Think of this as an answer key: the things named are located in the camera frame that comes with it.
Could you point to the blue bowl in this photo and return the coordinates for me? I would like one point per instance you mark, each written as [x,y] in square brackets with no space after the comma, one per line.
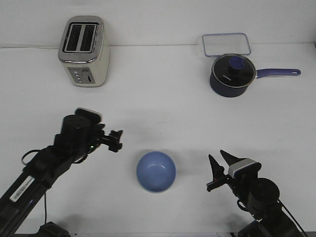
[156,172]

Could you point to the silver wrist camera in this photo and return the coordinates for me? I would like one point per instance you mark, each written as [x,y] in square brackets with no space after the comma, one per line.
[244,166]
[93,116]

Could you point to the dark blue saucepan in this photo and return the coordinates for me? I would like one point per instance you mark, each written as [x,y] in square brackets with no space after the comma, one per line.
[231,92]

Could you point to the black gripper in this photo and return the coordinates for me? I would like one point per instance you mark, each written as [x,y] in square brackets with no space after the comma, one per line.
[97,137]
[219,178]

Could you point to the glass pot lid blue knob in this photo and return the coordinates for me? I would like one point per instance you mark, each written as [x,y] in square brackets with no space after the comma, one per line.
[234,70]

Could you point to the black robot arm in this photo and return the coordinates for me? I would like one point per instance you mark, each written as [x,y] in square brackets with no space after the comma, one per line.
[255,195]
[81,134]

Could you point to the silver cream two-slot toaster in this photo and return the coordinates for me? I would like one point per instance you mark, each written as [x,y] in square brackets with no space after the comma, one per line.
[84,50]

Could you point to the clear blue-rimmed container lid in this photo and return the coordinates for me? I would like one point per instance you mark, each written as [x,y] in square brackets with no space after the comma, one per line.
[215,45]

